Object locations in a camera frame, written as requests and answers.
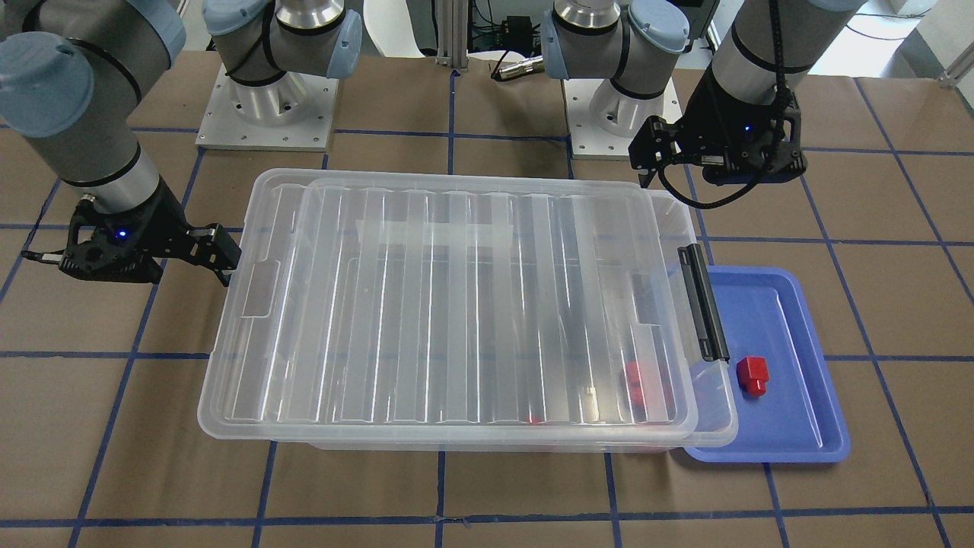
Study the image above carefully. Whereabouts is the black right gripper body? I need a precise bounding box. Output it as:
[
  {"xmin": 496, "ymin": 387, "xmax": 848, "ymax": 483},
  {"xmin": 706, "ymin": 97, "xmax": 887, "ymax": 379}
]
[{"xmin": 59, "ymin": 181, "xmax": 241, "ymax": 285}]

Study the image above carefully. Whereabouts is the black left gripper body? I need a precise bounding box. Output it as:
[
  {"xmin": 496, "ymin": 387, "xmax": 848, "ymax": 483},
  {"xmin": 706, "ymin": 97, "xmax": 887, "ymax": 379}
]
[{"xmin": 629, "ymin": 69, "xmax": 807, "ymax": 185}]

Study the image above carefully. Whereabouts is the red block picked one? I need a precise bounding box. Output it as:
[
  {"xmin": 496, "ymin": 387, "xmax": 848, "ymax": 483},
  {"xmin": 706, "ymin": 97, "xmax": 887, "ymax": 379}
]
[{"xmin": 735, "ymin": 356, "xmax": 770, "ymax": 398}]

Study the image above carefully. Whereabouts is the clear plastic box lid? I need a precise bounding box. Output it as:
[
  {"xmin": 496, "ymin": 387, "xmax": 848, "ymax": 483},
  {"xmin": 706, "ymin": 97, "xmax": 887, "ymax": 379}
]
[{"xmin": 198, "ymin": 169, "xmax": 699, "ymax": 444}]

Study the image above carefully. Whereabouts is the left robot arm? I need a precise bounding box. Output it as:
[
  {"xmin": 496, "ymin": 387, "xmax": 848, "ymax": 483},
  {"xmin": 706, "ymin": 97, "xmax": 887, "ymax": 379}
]
[{"xmin": 540, "ymin": 1, "xmax": 862, "ymax": 190}]

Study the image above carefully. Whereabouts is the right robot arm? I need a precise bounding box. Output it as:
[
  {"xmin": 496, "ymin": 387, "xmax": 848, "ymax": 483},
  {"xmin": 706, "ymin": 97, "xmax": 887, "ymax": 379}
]
[{"xmin": 2, "ymin": 1, "xmax": 364, "ymax": 285}]

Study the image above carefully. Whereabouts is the blue plastic tray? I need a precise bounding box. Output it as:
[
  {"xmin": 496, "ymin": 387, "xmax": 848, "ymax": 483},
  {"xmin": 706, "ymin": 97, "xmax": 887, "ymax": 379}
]
[{"xmin": 667, "ymin": 266, "xmax": 850, "ymax": 464}]

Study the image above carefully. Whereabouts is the red block upper pair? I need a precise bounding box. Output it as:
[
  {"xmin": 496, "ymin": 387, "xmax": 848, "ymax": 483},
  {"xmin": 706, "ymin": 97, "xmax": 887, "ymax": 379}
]
[{"xmin": 623, "ymin": 361, "xmax": 662, "ymax": 390}]

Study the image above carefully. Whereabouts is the red block pair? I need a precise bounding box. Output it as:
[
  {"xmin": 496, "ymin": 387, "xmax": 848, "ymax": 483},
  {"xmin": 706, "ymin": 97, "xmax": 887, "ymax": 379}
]
[
  {"xmin": 623, "ymin": 361, "xmax": 662, "ymax": 390},
  {"xmin": 626, "ymin": 383, "xmax": 673, "ymax": 414}
]

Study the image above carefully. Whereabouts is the red block lower pair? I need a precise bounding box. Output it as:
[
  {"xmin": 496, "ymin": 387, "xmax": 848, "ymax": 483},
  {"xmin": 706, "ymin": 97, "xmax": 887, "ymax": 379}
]
[{"xmin": 626, "ymin": 383, "xmax": 673, "ymax": 414}]

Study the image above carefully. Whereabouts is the clear plastic storage box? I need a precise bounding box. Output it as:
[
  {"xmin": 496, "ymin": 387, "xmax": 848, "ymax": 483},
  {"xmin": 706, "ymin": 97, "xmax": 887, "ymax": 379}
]
[{"xmin": 251, "ymin": 169, "xmax": 739, "ymax": 455}]

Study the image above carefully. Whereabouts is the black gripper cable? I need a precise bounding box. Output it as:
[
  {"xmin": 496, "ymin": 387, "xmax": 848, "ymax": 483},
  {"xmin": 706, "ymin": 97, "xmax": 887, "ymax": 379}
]
[{"xmin": 658, "ymin": 0, "xmax": 800, "ymax": 210}]

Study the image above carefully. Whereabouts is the black box latch handle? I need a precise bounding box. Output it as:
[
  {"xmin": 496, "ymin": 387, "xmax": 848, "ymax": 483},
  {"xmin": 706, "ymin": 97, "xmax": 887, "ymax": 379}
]
[{"xmin": 677, "ymin": 243, "xmax": 730, "ymax": 363}]

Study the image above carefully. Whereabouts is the aluminium frame post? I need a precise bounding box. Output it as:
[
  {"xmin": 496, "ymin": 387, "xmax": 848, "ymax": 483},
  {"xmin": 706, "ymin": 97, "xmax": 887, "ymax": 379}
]
[{"xmin": 434, "ymin": 1, "xmax": 469, "ymax": 73}]

